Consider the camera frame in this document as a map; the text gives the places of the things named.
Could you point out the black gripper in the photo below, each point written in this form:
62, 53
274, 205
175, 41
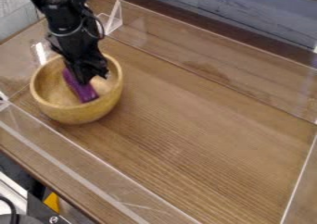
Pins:
82, 55

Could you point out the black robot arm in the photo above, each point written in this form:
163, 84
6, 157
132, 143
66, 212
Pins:
68, 17

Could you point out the purple toy eggplant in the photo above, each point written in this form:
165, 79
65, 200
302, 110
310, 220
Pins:
84, 91

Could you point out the brown wooden bowl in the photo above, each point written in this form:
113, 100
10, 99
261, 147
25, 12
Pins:
69, 103

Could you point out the clear acrylic corner bracket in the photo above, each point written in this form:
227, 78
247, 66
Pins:
112, 21

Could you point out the clear acrylic enclosure wall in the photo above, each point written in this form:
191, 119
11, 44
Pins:
211, 143

